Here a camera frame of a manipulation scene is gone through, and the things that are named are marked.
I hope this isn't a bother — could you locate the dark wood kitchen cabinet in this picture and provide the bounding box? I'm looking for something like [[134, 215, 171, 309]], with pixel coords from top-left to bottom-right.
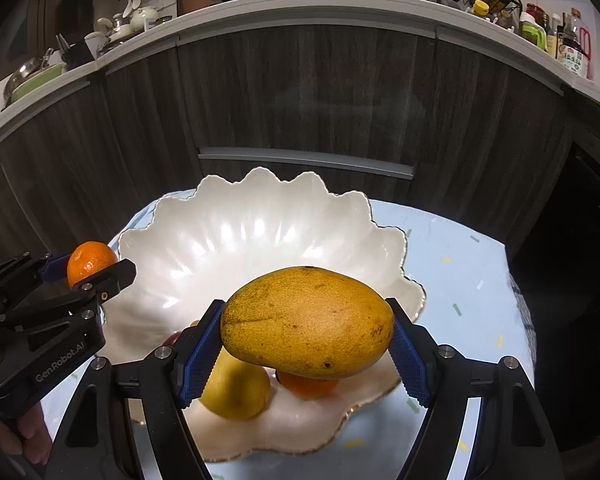
[[0, 25, 588, 271]]

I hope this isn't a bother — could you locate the orange tangerine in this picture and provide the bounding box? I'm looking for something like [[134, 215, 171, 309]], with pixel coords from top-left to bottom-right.
[[276, 369, 341, 401], [66, 241, 119, 288]]

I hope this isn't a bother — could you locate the black utensil holder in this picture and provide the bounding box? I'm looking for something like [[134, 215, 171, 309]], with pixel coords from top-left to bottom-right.
[[55, 34, 89, 66]]

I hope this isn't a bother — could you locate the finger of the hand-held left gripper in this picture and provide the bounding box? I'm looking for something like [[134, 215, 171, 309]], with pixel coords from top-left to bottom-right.
[[0, 253, 72, 307], [10, 258, 137, 329]]

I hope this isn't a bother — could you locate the yellow lemon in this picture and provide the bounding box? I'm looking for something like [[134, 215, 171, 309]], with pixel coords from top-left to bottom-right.
[[200, 347, 272, 421]]

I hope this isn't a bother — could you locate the light blue confetti cloth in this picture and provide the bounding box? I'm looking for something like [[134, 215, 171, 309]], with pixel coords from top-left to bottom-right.
[[30, 195, 538, 480]]

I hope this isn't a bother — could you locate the yellow mango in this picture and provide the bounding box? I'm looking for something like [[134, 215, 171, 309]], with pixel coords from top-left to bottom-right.
[[220, 266, 396, 380]]

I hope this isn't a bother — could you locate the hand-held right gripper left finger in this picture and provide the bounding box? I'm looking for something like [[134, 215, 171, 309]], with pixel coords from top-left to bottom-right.
[[52, 299, 232, 480]]

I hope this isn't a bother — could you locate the person's left hand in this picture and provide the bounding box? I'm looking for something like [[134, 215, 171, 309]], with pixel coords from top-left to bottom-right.
[[0, 402, 54, 468]]

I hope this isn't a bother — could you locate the white scalloped bowl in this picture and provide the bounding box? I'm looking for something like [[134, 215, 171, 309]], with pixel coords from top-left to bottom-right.
[[94, 167, 427, 463]]

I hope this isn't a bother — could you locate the white cup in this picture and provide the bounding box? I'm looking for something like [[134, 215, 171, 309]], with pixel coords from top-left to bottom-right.
[[84, 31, 106, 59]]

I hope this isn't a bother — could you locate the white ceramic teapot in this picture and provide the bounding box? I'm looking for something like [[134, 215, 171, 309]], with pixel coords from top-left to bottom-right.
[[130, 6, 160, 31]]

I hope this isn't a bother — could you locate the dark sauce bottle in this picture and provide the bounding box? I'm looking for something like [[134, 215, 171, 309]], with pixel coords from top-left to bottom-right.
[[542, 12, 563, 59]]

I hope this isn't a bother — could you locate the steel mixing bowl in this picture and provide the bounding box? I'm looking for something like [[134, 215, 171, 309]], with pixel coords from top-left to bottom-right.
[[2, 57, 52, 104]]

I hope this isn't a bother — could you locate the oil bottle with red handle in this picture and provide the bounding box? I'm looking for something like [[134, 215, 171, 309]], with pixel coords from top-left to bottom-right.
[[557, 8, 594, 80]]

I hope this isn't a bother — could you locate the black built-in dishwasher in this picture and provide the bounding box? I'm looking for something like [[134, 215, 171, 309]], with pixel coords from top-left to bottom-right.
[[510, 140, 600, 453]]

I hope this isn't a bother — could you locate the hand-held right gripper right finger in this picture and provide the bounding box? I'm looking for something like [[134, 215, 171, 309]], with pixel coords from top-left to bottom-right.
[[384, 297, 566, 480]]

